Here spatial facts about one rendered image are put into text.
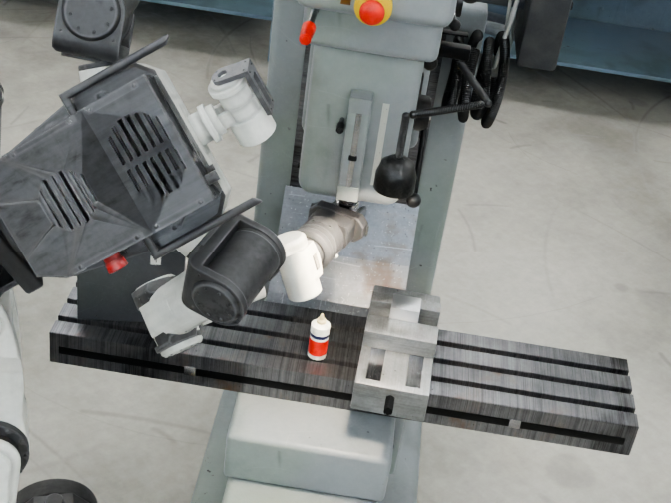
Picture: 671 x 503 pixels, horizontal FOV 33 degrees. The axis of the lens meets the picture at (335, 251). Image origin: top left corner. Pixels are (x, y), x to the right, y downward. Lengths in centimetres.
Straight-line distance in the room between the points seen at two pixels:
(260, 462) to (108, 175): 95
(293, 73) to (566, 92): 368
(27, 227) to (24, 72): 399
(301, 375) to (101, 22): 98
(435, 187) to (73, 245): 121
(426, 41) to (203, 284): 59
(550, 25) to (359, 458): 94
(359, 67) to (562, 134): 368
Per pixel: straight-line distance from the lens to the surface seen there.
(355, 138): 206
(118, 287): 244
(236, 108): 176
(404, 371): 233
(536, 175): 524
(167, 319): 191
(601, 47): 617
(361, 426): 241
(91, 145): 161
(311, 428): 238
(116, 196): 161
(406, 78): 205
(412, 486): 321
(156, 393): 369
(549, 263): 462
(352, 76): 206
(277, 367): 240
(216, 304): 173
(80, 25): 171
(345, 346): 249
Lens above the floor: 242
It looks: 33 degrees down
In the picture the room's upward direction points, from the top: 8 degrees clockwise
